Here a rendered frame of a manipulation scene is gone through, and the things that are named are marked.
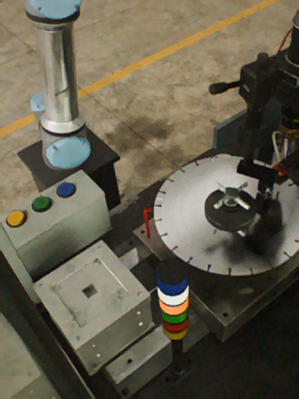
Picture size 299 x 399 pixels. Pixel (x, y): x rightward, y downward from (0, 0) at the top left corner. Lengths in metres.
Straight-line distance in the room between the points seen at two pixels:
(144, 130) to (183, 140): 0.26
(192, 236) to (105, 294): 0.21
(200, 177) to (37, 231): 0.40
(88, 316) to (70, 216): 0.28
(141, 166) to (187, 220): 1.50
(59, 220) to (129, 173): 1.37
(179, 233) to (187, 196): 0.10
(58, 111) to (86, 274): 0.42
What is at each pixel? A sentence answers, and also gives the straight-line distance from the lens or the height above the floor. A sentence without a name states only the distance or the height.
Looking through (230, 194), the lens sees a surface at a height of 1.00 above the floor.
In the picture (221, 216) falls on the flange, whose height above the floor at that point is 0.96.
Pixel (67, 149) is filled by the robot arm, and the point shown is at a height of 0.94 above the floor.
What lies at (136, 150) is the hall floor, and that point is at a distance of 2.48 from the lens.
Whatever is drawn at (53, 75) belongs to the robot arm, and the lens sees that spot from 1.04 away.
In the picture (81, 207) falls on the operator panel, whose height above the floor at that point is 0.89.
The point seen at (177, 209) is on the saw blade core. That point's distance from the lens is 0.93.
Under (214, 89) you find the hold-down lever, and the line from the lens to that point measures 0.79.
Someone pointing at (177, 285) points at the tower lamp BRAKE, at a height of 1.15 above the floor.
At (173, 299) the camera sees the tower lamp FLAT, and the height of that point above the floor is 1.11.
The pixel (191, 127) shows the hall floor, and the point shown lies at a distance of 2.61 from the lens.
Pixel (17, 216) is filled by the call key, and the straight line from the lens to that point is 1.05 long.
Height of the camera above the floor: 1.67
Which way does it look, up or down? 50 degrees down
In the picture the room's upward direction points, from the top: 7 degrees counter-clockwise
